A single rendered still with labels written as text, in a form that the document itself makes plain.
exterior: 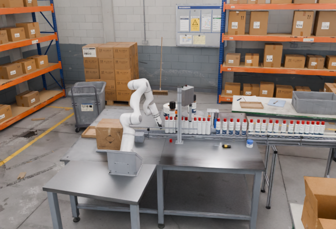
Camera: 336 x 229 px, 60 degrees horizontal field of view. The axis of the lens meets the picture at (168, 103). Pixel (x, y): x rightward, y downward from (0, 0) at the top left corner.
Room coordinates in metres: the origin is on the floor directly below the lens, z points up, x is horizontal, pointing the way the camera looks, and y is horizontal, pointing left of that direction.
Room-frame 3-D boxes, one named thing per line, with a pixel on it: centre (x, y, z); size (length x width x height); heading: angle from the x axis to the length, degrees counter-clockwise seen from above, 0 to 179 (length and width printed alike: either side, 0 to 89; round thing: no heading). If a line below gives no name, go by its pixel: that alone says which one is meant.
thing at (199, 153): (3.31, 0.01, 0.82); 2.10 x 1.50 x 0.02; 83
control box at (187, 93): (3.10, -0.20, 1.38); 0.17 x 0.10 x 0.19; 138
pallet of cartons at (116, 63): (6.95, 1.33, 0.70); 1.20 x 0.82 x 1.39; 82
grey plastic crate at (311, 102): (4.10, -2.20, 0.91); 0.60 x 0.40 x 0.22; 80
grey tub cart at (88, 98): (5.40, 1.54, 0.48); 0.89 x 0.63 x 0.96; 5
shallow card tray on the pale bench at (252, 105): (4.28, -1.30, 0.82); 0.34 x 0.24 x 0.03; 82
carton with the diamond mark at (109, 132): (2.96, 0.62, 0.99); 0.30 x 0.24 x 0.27; 82
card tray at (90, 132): (3.31, 0.89, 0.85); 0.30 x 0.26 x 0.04; 83
